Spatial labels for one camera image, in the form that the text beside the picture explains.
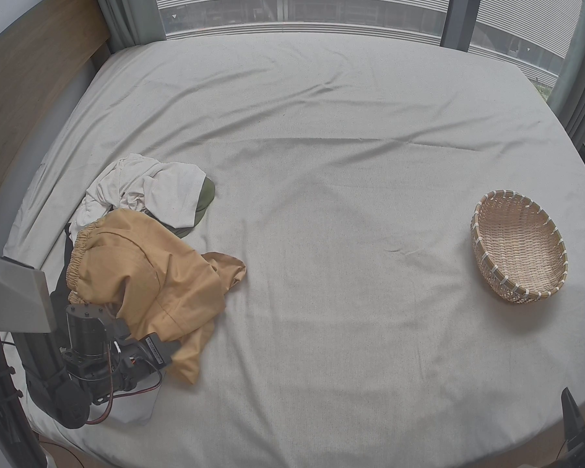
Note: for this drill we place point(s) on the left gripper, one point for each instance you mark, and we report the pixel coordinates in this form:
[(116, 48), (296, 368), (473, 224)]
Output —
[(151, 351)]

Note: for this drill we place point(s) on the tan shorts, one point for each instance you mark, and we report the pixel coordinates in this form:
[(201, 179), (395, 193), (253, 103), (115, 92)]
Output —
[(151, 281)]

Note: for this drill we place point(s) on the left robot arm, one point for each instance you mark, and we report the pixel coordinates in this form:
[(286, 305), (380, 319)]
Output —
[(9, 290)]

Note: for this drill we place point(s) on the pale grey garment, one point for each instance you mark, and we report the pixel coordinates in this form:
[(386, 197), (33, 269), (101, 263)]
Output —
[(134, 407)]

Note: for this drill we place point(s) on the black garment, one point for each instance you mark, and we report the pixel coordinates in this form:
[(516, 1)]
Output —
[(68, 256)]

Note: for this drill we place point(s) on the cream white garment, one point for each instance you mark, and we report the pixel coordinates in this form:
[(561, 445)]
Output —
[(170, 193)]

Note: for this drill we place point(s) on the green garment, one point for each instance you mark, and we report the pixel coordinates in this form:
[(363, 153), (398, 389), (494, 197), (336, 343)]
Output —
[(207, 194)]

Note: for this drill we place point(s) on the round woven basket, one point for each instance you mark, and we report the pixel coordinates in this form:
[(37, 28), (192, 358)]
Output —
[(516, 242)]

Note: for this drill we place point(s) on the bed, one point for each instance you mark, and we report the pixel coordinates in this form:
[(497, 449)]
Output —
[(321, 164)]

